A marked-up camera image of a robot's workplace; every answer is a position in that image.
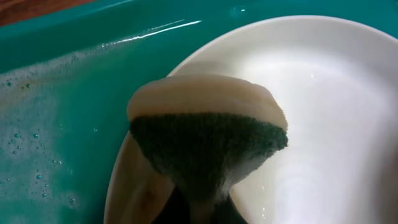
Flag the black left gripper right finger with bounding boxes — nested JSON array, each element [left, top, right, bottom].
[[217, 195, 248, 224]]

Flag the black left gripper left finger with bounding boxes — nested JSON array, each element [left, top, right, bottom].
[[151, 187, 190, 224]]

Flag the yellow sponge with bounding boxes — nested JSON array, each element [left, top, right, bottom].
[[127, 75, 288, 223]]

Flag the white plate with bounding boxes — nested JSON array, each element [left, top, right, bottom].
[[103, 14, 398, 224]]

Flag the teal plastic tray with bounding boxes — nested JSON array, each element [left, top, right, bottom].
[[1, 0, 397, 223]]

